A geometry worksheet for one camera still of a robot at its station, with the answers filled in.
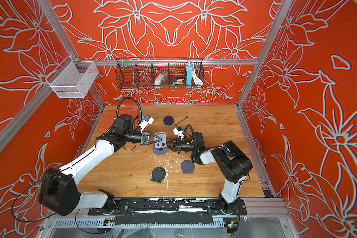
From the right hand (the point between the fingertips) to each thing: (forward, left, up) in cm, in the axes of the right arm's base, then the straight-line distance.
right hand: (162, 149), depth 76 cm
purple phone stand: (-2, 0, +4) cm, 5 cm away
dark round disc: (+34, 0, -17) cm, 38 cm away
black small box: (+37, -8, +17) cm, 41 cm away
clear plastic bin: (+40, +59, +16) cm, 73 cm away
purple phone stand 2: (-3, -14, -16) cm, 21 cm away
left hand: (+2, +1, +7) cm, 7 cm away
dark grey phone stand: (-8, +3, -17) cm, 19 cm away
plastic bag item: (+41, +3, +15) cm, 44 cm away
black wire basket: (+52, +18, +13) cm, 56 cm away
